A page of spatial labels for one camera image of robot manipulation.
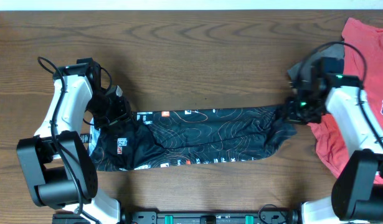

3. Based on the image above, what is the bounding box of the grey t-shirt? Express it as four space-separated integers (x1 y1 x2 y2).
287 44 345 82

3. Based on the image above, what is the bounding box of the red printed t-shirt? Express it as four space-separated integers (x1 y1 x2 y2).
308 17 383 185

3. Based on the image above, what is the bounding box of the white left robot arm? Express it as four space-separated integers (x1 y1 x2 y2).
16 58 132 223

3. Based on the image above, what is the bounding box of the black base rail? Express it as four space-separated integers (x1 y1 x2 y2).
52 204 303 224

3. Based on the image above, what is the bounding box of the black orange-patterned jersey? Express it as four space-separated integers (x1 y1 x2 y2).
88 106 296 172

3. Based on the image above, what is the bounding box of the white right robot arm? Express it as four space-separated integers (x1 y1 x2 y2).
283 57 383 223

